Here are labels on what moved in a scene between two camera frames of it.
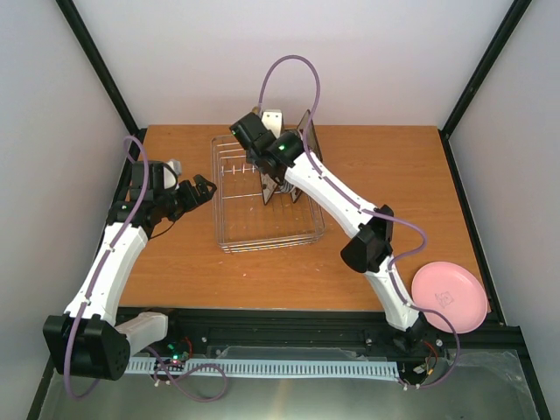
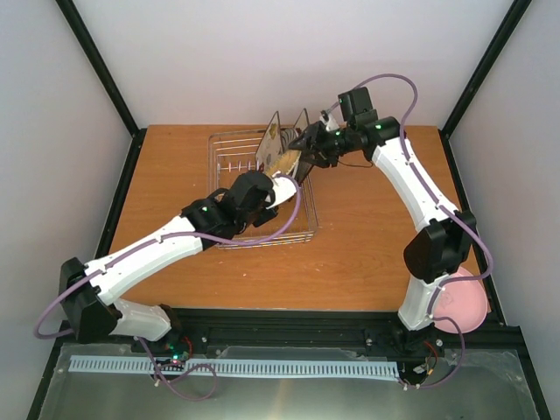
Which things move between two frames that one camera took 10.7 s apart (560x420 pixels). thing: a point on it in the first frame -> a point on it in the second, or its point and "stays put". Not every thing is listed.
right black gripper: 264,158 -> 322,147
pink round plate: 452,290 stays put
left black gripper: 192,199 -> 272,213
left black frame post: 102,69 stays put
